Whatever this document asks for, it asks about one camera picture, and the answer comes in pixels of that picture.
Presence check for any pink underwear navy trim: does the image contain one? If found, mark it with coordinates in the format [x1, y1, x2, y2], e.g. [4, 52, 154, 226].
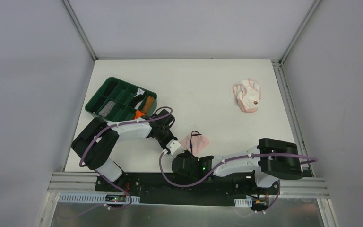
[180, 131, 209, 156]

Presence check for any white underwear pink trim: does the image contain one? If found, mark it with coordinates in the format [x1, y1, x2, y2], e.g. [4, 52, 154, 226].
[232, 78, 261, 113]

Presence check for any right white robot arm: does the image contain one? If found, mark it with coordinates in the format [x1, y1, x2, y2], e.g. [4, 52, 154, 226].
[172, 138, 303, 194]

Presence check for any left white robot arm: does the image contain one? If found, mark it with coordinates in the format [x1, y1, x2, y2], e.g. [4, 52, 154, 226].
[71, 107, 185, 191]

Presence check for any orange rolled cloth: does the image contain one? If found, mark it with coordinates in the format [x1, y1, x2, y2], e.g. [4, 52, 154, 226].
[133, 110, 146, 120]

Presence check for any black white rolled cloth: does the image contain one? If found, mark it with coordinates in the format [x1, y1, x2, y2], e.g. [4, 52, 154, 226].
[128, 88, 147, 109]

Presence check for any green compartment tray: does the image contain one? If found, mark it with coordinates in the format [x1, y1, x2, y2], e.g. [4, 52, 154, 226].
[85, 77, 157, 122]

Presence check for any grey striped rolled cloth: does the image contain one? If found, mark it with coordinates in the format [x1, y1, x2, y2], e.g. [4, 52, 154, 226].
[98, 101, 116, 118]

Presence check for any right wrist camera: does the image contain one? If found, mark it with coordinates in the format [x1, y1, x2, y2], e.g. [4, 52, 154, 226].
[165, 139, 186, 158]

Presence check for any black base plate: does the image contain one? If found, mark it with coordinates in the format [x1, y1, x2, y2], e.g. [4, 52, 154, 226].
[95, 171, 281, 207]

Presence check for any small white cable duct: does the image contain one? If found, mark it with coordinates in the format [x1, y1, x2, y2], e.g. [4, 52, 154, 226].
[234, 197, 252, 208]

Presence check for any aluminium front rail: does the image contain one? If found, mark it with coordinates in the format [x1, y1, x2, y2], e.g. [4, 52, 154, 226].
[47, 172, 330, 199]

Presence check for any aluminium rail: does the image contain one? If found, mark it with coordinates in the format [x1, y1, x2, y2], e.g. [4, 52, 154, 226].
[270, 59, 315, 178]
[47, 172, 330, 199]

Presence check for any white slotted cable duct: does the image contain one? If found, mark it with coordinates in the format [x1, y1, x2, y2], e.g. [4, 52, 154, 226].
[58, 193, 140, 205]

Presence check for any right side aluminium rail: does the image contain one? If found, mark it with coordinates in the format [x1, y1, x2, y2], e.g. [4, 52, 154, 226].
[270, 59, 315, 178]

